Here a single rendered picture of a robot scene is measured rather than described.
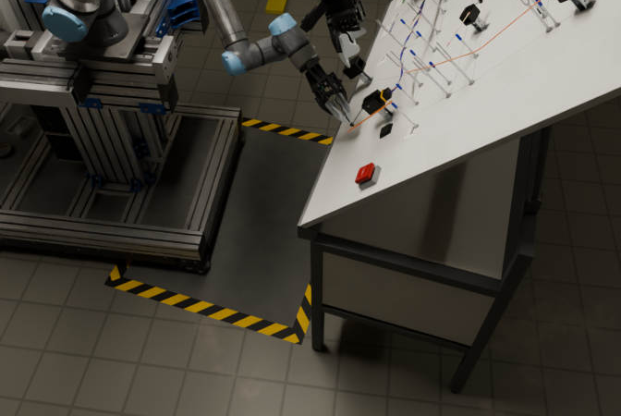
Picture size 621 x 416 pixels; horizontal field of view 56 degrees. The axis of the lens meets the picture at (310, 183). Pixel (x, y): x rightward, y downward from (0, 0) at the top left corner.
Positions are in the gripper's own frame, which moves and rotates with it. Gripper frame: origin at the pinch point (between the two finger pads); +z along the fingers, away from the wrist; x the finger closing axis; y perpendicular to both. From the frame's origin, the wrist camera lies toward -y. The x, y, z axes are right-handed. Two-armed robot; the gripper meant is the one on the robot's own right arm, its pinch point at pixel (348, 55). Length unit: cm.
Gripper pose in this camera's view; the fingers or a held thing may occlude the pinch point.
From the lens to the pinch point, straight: 161.9
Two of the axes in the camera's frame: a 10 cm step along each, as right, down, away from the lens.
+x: 2.6, -7.1, 6.5
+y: 8.9, -0.9, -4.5
